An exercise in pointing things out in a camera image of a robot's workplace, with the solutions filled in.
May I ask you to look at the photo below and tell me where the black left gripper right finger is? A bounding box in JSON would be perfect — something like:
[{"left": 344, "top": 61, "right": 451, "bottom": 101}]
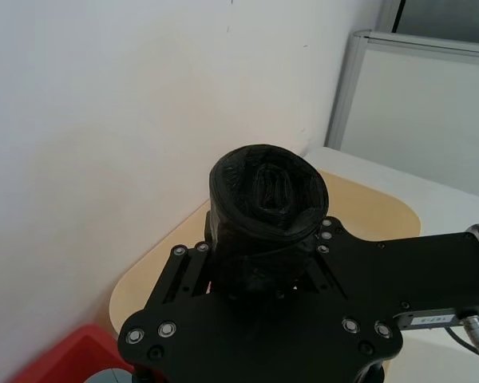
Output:
[{"left": 290, "top": 217, "right": 349, "bottom": 300}]

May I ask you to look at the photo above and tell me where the black plastic bag roll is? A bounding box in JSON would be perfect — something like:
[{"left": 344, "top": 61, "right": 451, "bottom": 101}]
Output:
[{"left": 207, "top": 142, "right": 331, "bottom": 295}]

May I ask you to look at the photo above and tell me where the white partition with grey frame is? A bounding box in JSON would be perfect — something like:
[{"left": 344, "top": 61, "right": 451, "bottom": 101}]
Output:
[{"left": 325, "top": 28, "right": 479, "bottom": 200}]

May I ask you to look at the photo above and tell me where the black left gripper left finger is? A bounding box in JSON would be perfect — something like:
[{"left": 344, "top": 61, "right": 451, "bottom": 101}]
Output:
[{"left": 154, "top": 210, "right": 218, "bottom": 307}]

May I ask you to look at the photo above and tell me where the red plastic stool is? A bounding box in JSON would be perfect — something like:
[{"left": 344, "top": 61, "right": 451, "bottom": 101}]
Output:
[{"left": 3, "top": 322, "right": 136, "bottom": 383}]

